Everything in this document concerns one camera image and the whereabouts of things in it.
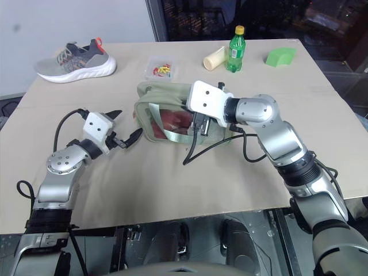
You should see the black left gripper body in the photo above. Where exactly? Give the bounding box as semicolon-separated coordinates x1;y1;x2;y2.
105;131;128;151

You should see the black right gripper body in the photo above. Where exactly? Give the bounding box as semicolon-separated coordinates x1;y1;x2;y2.
186;110;214;137

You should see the green fabric pouch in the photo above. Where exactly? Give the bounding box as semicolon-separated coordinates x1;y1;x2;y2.
133;81;246;147

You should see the red item inside pouch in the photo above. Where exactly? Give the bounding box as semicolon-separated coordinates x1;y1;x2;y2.
152;110;194;139

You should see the clear box with colourful pieces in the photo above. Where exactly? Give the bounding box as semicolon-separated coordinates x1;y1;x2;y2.
143;55;181;82

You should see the cream foam cylinder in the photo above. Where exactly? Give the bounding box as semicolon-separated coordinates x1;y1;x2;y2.
203;45;229;71

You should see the grey knit sneaker white sole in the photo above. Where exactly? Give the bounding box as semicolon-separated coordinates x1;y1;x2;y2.
33;36;118;83

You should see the green bottle with yellow cap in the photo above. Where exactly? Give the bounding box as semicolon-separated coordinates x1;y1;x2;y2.
225;25;247;73

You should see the green foam block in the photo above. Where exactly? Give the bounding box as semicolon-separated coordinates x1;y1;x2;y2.
264;47;298;68

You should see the black object beside table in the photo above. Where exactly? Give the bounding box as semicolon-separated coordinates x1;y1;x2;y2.
0;99;21;129

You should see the dark rounded shape under table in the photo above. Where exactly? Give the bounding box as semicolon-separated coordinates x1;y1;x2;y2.
220;218;275;271
148;220;198;267

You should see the grey rounded robot body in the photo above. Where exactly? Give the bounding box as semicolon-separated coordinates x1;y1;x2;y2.
113;260;261;276

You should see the dark furniture behind table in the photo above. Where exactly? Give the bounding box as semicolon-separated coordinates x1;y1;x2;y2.
343;27;368;76

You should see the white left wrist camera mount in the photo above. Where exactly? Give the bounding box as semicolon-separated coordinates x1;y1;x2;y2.
82;112;116;155

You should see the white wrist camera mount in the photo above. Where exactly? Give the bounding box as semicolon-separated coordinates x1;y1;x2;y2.
185;80;234;127
82;112;116;155

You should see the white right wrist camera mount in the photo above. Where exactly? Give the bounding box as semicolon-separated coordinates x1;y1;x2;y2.
185;80;234;127

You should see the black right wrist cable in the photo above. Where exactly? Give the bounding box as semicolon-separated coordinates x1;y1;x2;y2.
182;113;268;167

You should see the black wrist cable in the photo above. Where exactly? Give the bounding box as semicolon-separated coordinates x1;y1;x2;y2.
182;113;268;167
53;108;89;152

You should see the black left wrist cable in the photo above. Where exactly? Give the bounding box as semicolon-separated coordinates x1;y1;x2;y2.
53;108;89;152

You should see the dark window frame post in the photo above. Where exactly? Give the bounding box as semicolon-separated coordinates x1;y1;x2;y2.
145;0;170;43

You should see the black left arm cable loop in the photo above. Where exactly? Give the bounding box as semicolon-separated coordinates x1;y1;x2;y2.
16;180;40;204

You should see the black cable under table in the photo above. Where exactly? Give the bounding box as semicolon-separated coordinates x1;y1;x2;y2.
68;224;90;276

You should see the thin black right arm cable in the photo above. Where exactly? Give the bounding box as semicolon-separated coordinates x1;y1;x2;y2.
315;159;345;200

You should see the metal table frame bar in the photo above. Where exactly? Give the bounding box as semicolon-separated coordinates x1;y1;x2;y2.
269;208;303;276

